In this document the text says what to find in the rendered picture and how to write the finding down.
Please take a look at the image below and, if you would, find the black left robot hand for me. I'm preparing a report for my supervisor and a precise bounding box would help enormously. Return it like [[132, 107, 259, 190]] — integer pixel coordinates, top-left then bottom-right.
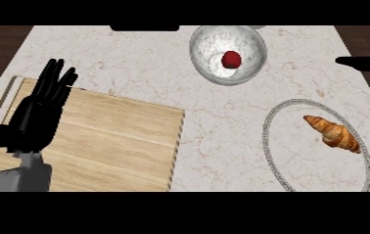
[[0, 58, 79, 154]]

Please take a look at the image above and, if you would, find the pale wooden placemat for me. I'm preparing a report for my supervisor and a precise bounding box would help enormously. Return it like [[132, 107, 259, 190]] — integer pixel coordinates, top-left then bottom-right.
[[0, 75, 185, 193]]

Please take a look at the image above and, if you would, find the white speckled bowl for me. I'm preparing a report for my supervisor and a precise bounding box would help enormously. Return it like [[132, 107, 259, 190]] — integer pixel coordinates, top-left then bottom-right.
[[187, 25, 268, 87]]

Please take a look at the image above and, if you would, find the clear plate with beaded rim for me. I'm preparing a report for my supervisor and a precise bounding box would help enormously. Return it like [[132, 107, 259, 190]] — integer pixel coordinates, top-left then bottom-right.
[[261, 98, 370, 193]]

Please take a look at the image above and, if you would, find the brown croissant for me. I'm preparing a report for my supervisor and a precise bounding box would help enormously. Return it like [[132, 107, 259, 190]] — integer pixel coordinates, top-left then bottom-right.
[[302, 115, 362, 155]]

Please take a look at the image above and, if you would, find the black pointed object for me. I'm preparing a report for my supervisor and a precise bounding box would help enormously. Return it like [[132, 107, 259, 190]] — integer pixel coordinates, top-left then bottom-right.
[[333, 56, 370, 70]]

